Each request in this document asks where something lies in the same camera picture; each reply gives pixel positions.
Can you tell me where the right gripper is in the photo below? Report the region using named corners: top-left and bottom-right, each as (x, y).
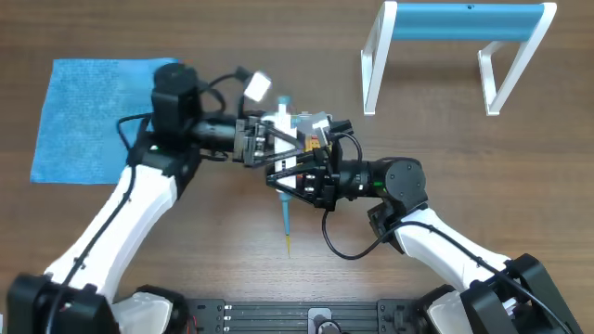
top-left (265, 138), bottom-right (343, 211)

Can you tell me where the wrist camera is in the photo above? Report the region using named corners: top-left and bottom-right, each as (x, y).
top-left (309, 118), bottom-right (333, 140)
top-left (242, 71), bottom-right (273, 103)

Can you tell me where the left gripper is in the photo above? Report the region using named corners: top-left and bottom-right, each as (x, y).
top-left (233, 116), bottom-right (327, 168)

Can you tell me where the red and yellow tip box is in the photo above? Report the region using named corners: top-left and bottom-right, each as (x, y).
top-left (291, 112), bottom-right (333, 154)

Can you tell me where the blue cloth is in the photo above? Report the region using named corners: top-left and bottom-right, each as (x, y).
top-left (30, 58), bottom-right (180, 186)

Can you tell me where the white pipette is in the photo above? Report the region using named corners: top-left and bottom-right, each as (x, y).
top-left (273, 96), bottom-right (301, 259)

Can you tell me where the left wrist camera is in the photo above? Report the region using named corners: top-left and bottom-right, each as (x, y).
top-left (242, 71), bottom-right (273, 103)

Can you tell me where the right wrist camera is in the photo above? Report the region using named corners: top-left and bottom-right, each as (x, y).
top-left (309, 118), bottom-right (333, 140)

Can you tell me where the white and blue stand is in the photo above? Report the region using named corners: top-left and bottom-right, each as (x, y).
top-left (361, 0), bottom-right (558, 117)

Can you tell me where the mounting rail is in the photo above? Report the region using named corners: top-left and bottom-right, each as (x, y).
top-left (185, 299), bottom-right (428, 334)

